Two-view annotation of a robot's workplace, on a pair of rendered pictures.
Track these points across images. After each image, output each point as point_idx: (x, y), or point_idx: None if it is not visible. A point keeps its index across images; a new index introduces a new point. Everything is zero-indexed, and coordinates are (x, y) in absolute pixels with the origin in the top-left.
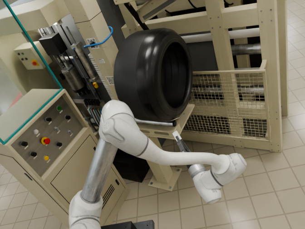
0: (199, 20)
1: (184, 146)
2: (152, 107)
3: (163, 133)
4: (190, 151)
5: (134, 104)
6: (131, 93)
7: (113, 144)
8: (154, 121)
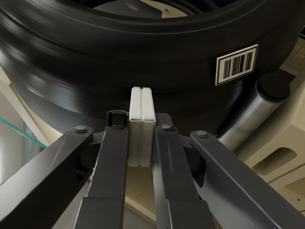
0: None
1: (159, 166)
2: (37, 69)
3: (282, 161)
4: (274, 214)
5: (43, 109)
6: (12, 82)
7: None
8: (223, 132)
